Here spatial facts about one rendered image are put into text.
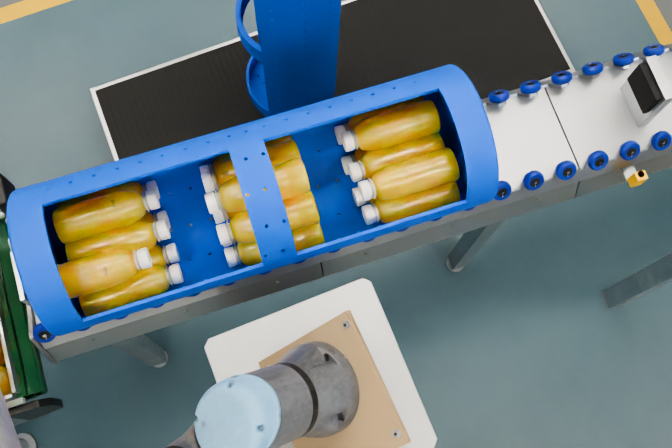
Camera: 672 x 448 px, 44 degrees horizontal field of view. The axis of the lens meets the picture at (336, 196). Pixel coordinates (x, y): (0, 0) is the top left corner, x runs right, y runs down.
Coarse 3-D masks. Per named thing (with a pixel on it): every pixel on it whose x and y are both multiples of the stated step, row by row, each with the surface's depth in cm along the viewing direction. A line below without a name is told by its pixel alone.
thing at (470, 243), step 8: (496, 224) 217; (472, 232) 231; (480, 232) 223; (488, 232) 225; (464, 240) 242; (472, 240) 233; (480, 240) 232; (456, 248) 254; (464, 248) 245; (472, 248) 240; (480, 248) 245; (448, 256) 267; (456, 256) 257; (464, 256) 249; (472, 256) 254; (448, 264) 270; (456, 264) 260; (464, 264) 264
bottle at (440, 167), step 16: (416, 160) 162; (432, 160) 161; (448, 160) 161; (384, 176) 160; (400, 176) 160; (416, 176) 160; (432, 176) 161; (448, 176) 162; (384, 192) 161; (400, 192) 161; (416, 192) 163
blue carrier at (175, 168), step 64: (256, 128) 155; (320, 128) 173; (448, 128) 178; (64, 192) 149; (192, 192) 174; (256, 192) 148; (320, 192) 177; (64, 256) 171; (192, 256) 172; (64, 320) 149
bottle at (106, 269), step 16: (96, 256) 155; (112, 256) 154; (128, 256) 155; (64, 272) 153; (80, 272) 153; (96, 272) 153; (112, 272) 153; (128, 272) 155; (80, 288) 153; (96, 288) 154
